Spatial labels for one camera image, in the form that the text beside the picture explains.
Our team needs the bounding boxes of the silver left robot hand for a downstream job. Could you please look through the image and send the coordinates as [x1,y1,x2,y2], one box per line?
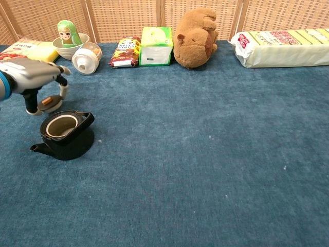
[0,57,71,116]

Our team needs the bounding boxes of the black lid with wooden knob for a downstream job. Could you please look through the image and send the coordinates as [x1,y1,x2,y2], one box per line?
[37,94,64,113]

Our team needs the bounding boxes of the black teapot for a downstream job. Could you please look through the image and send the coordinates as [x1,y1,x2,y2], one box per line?
[30,109,95,161]

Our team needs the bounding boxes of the yellow sponge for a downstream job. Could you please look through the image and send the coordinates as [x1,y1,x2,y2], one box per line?
[27,42,60,64]

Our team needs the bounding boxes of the flat food package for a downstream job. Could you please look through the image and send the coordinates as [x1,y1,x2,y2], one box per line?
[0,38,39,62]

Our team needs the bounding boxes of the white ceramic bowl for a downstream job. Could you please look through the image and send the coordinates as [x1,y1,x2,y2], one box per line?
[52,33,90,61]

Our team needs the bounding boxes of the green matryoshka doll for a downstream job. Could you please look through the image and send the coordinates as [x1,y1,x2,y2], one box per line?
[57,20,83,48]

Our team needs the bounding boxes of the clear plastic snack jar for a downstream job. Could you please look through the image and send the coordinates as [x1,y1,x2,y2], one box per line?
[71,42,103,76]

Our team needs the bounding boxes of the red snack bag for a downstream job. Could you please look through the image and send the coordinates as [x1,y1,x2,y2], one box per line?
[109,36,142,69]

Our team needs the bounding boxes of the wicker folding screen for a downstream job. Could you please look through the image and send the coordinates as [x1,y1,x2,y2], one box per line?
[0,0,329,46]

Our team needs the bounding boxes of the green tissue box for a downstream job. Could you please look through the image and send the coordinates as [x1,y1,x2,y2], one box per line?
[138,26,173,66]

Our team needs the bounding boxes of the brown capybara plush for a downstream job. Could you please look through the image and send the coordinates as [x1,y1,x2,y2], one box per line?
[173,7,219,71]

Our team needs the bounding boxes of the blue table cloth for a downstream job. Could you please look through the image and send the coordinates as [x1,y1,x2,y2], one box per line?
[0,40,329,247]

